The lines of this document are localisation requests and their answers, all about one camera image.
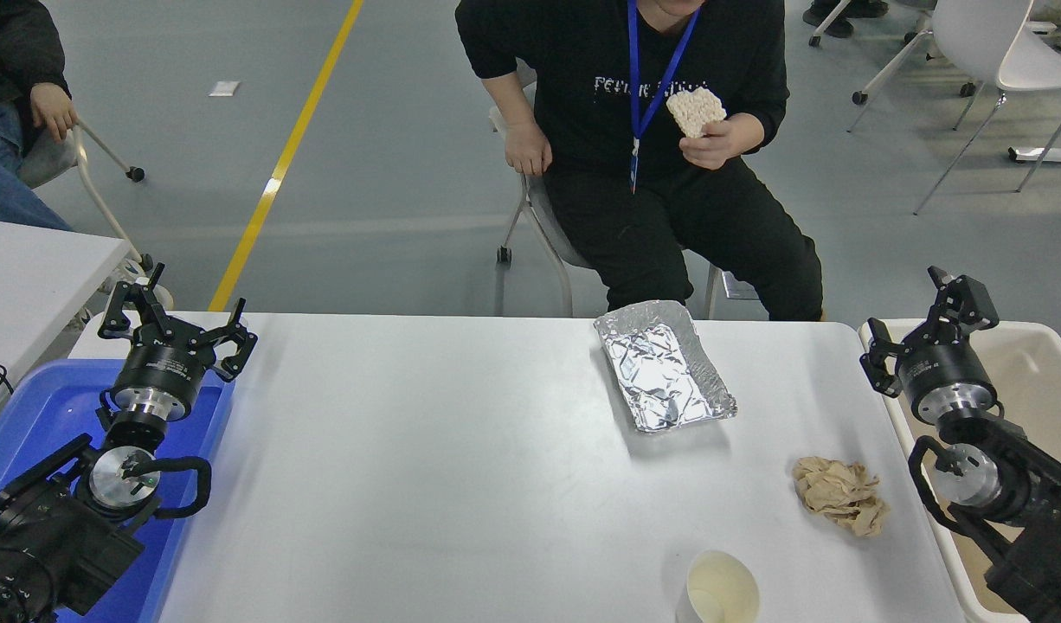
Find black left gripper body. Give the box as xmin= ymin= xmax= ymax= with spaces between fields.
xmin=113 ymin=333 xmax=209 ymax=401

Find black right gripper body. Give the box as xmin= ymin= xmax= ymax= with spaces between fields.
xmin=896 ymin=342 xmax=999 ymax=408

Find tan paper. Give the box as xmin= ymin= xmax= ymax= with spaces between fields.
xmin=792 ymin=456 xmax=891 ymax=538

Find crinkled foil tray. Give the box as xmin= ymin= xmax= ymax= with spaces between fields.
xmin=593 ymin=300 xmax=739 ymax=434

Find white paper cup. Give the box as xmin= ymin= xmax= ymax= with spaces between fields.
xmin=676 ymin=549 xmax=762 ymax=623

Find person's hand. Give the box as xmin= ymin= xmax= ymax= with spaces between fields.
xmin=30 ymin=82 xmax=80 ymax=144

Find person's left hand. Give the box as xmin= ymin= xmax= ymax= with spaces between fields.
xmin=679 ymin=112 xmax=767 ymax=170

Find person's right hand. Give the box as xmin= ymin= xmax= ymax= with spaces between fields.
xmin=505 ymin=121 xmax=554 ymax=177

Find large pale plastic bin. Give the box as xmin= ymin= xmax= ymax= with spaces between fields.
xmin=858 ymin=318 xmax=1061 ymax=623

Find white side table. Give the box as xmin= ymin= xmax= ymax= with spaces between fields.
xmin=0 ymin=216 xmax=132 ymax=408

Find blue plastic tray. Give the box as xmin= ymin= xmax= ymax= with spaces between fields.
xmin=0 ymin=359 xmax=237 ymax=623

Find white chair with casters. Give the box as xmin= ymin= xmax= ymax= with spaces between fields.
xmin=16 ymin=121 xmax=175 ymax=312
xmin=807 ymin=0 xmax=977 ymax=106

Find white chair thin metal legs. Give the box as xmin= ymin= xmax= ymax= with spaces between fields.
xmin=846 ymin=0 xmax=1061 ymax=215

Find blue lanyard with badge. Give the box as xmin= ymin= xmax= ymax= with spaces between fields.
xmin=626 ymin=0 xmax=701 ymax=193

